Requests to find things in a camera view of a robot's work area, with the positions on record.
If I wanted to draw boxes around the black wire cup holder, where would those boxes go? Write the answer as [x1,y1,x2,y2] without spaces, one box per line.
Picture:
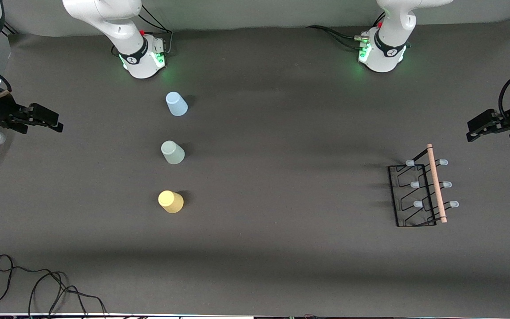
[387,144,460,227]

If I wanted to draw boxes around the pale green plastic cup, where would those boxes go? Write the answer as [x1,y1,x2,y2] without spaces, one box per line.
[161,140,185,165]

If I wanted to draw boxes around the yellow plastic cup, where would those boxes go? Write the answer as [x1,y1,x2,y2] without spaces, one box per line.
[158,190,184,214]

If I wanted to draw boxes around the light blue plastic cup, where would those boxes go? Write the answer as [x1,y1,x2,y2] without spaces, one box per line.
[166,92,189,117]

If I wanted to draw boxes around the dark grey table mat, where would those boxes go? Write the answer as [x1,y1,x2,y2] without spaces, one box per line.
[0,16,510,316]

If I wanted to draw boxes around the black right arm base cables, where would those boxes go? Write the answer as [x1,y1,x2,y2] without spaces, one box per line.
[112,4,174,57]

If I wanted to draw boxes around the black arm base cables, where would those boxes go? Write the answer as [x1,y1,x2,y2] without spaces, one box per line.
[112,4,174,57]
[306,11,410,51]

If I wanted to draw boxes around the loose black cable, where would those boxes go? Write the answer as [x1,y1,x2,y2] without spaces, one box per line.
[0,254,109,319]

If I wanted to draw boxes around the black left arm base cables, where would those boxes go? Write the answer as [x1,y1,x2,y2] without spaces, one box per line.
[306,11,410,51]

